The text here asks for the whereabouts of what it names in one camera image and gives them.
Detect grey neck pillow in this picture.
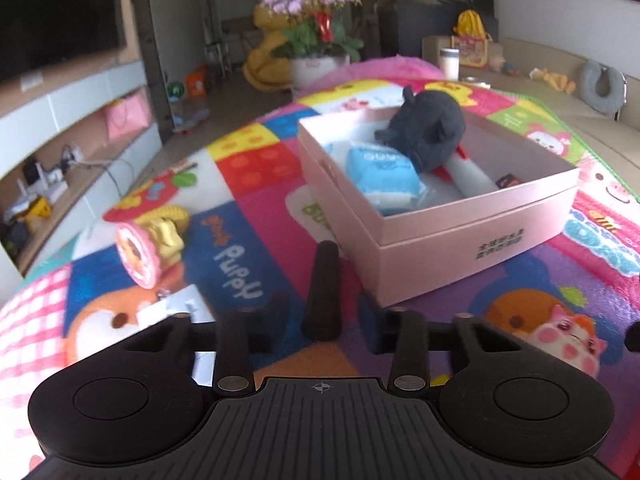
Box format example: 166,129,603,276
579,59,626,116

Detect black television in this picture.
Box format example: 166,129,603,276
0,0,127,83

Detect black plush toy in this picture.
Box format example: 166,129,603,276
375,86,467,173

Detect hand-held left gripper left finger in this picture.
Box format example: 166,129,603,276
122,290,296,396

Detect pink shopping bag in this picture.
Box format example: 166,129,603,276
104,95,153,142

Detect colourful cartoon play mat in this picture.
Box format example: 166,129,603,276
0,60,640,480

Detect golden toy figure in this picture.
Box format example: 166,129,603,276
145,205,191,263

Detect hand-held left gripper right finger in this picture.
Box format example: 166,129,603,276
357,292,526,395

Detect glass aquarium on black stand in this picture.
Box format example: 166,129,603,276
362,0,496,61

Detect orange box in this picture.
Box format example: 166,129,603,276
186,67,208,98

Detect white cylinder appliance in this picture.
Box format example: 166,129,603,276
439,48,461,81

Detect potted purple orchid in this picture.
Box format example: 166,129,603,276
260,0,366,88

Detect black router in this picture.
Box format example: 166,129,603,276
22,160,43,191

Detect pink round roll toy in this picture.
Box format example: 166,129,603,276
114,222,166,291

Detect pink cardboard box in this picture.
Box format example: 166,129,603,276
297,105,581,307

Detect small doll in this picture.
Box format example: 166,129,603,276
492,55,523,76

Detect colourful printed bag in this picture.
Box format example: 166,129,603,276
451,34,491,67

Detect white cylinder tube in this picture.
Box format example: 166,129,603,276
447,155,498,196

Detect wooden television cabinet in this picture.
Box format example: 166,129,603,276
0,0,163,276

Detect yellow toy on shelf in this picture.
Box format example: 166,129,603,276
22,197,53,233

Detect large yellow plush toy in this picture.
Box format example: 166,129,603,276
243,2,296,92

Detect blue white wet wipes pack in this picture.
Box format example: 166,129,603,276
345,141,428,213

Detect orange plush toy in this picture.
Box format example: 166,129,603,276
531,67,576,93

